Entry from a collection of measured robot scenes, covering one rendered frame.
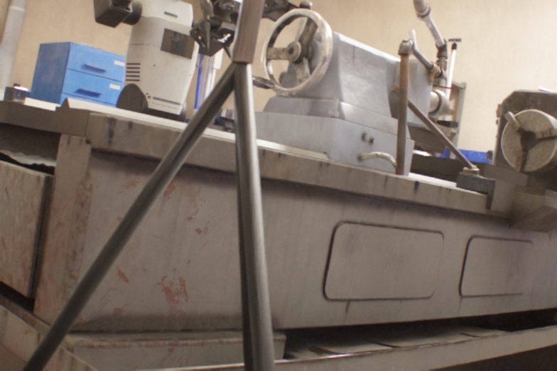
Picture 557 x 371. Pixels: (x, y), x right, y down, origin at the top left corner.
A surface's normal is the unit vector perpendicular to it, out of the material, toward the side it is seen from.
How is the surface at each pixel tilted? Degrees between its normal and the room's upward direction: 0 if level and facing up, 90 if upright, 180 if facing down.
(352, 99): 66
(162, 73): 90
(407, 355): 90
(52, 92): 90
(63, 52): 90
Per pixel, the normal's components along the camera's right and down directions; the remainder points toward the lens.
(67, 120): -0.70, -0.15
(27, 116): 0.70, 0.10
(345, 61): 0.72, -0.15
